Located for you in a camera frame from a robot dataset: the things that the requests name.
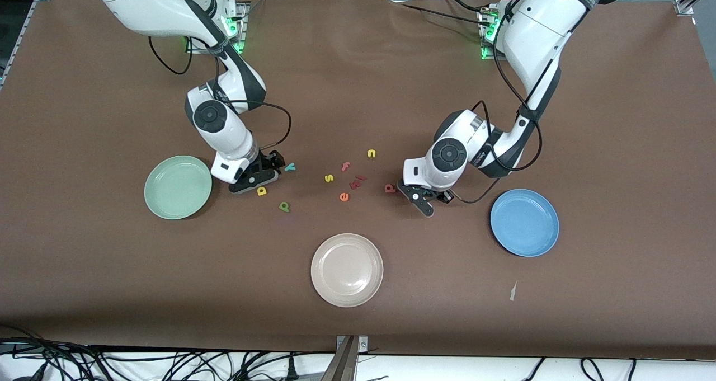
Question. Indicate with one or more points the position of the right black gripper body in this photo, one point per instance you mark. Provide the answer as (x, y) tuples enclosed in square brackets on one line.
[(267, 161)]

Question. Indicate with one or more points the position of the green foam letter q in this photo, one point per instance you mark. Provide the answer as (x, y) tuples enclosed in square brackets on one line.
[(286, 208)]

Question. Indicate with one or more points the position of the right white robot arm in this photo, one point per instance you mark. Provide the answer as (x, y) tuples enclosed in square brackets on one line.
[(145, 6)]

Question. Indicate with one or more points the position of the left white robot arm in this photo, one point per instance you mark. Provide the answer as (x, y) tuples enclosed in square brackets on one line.
[(537, 28)]

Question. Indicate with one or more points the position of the blue plate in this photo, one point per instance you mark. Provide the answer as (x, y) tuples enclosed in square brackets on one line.
[(524, 222)]

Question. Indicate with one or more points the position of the green plate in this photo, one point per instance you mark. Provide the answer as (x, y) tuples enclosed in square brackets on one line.
[(178, 187)]

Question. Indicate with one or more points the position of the beige plate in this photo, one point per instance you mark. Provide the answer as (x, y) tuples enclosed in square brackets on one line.
[(347, 269)]

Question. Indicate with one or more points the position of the brown table cover sheet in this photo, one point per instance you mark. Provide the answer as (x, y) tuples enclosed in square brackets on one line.
[(391, 90)]

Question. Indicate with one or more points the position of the white tape scrap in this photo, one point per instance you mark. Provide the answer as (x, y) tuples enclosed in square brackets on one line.
[(512, 293)]

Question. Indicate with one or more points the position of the aluminium profile beam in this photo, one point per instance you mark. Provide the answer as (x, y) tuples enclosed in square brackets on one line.
[(342, 364)]

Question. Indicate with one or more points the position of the black power plug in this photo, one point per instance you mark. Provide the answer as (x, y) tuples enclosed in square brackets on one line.
[(291, 370)]

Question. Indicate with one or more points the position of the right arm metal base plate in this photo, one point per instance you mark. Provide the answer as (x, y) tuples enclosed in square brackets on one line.
[(241, 28)]

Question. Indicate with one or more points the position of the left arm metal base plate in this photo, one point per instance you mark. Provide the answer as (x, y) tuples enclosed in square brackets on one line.
[(488, 56)]

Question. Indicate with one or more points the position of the small metal bracket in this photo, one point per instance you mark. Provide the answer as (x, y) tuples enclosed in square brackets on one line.
[(363, 344)]

